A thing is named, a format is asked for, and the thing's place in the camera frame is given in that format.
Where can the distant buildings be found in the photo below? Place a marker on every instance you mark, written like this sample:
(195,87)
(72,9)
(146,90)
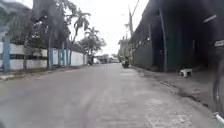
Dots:
(105,59)

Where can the grey asphalt road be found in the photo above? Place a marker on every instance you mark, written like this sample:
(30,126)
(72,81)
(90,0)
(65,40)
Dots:
(100,96)

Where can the utility pole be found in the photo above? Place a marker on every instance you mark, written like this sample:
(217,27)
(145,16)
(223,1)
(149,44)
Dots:
(130,23)

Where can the row of trees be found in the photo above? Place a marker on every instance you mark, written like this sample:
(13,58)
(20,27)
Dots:
(56,30)

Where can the dark green building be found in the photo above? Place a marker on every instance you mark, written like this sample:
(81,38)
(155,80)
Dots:
(173,33)

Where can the white stool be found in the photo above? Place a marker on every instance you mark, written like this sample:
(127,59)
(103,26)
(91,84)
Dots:
(185,72)

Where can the dirt roadside strip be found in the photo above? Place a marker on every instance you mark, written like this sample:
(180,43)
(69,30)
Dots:
(186,85)

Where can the white and blue wall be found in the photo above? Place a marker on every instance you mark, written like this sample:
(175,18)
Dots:
(36,58)

